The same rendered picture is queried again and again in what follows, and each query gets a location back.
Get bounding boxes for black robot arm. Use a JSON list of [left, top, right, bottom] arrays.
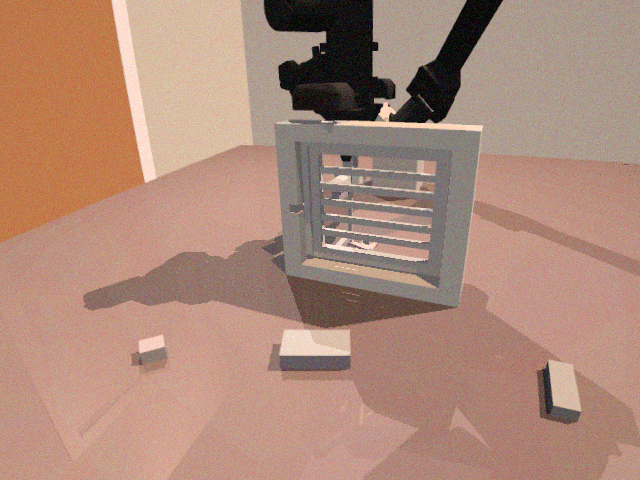
[[264, 0, 504, 124]]

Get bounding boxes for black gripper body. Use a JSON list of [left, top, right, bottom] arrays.
[[291, 31, 396, 111]]

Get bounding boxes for grey square frame with horizontal slats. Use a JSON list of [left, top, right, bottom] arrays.
[[275, 119, 483, 308]]

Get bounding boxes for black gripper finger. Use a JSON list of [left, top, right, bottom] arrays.
[[357, 103, 384, 122], [314, 108, 365, 161]]

